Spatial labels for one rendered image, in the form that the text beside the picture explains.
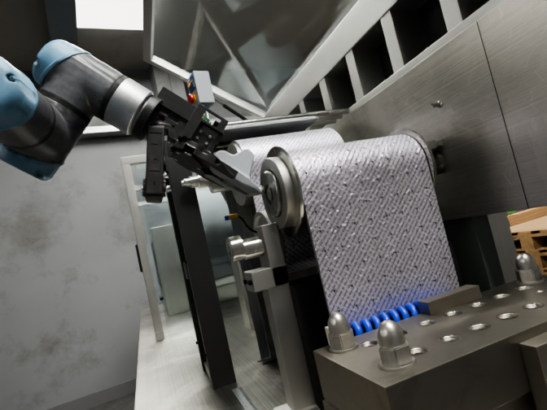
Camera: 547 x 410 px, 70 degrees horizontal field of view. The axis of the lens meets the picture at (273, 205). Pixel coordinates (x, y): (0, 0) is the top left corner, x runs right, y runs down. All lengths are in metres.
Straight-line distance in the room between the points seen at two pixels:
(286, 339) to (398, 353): 0.26
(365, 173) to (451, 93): 0.23
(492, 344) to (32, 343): 4.08
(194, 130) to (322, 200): 0.22
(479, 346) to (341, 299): 0.20
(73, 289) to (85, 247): 0.40
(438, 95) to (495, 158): 0.16
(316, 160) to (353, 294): 0.21
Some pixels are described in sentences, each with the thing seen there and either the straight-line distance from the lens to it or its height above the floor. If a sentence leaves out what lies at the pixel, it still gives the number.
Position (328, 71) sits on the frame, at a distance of 1.11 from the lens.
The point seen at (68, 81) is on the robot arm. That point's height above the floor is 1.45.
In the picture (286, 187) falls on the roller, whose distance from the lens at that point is 0.57.
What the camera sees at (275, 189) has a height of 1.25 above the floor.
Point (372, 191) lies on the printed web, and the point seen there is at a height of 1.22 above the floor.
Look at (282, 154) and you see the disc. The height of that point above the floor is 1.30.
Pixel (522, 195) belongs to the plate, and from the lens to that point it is 0.69.
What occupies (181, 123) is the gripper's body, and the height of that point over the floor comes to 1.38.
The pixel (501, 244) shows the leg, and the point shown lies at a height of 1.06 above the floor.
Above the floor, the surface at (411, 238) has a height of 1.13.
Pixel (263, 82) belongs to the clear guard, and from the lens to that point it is 1.43.
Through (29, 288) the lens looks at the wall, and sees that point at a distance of 4.27.
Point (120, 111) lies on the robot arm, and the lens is 0.61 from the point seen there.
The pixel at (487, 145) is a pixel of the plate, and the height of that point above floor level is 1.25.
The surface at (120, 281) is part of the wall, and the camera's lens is 4.25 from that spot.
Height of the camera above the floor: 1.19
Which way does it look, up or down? 4 degrees up
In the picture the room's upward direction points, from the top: 13 degrees counter-clockwise
